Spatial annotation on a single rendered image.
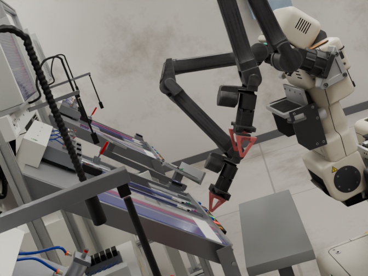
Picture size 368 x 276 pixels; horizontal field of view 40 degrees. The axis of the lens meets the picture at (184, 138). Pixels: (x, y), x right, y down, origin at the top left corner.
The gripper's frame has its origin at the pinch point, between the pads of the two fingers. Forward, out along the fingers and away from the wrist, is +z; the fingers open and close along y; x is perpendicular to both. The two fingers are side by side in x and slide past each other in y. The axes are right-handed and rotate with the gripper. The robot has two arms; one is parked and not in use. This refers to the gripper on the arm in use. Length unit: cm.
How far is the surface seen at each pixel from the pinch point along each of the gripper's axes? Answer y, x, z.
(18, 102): 28, -81, -15
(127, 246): -26.0, -19.4, 34.2
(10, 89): 28, -85, -17
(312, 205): -125, 111, -4
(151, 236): 38.3, -28.4, 7.5
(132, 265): -4.3, -19.1, 33.7
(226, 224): -150, 70, 35
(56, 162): 6, -63, 3
